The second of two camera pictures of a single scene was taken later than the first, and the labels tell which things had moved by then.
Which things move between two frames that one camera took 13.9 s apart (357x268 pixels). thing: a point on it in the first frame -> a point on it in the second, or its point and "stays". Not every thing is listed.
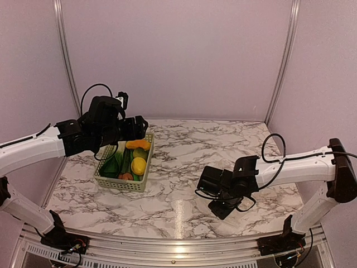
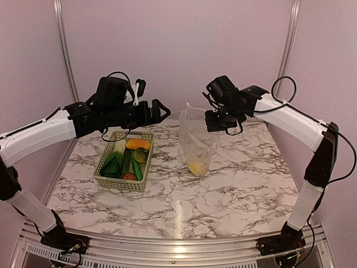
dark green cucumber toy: x=128 y=157 stays
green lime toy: x=140 y=152 stays
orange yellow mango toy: x=143 y=143 stays
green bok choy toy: x=112 y=168 stays
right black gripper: x=221 y=213 -> x=212 y=126
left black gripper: x=133 y=134 -> x=155 y=118
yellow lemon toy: x=138 y=166 -> x=197 y=168
